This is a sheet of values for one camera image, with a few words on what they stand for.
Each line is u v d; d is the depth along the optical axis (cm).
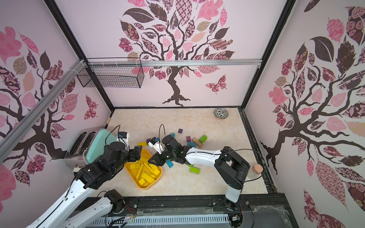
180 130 104
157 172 83
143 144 98
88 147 77
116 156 51
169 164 86
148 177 81
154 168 85
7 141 50
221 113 114
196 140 98
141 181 79
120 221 72
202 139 100
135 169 84
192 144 98
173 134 102
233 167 47
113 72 95
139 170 83
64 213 41
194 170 86
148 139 100
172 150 64
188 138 100
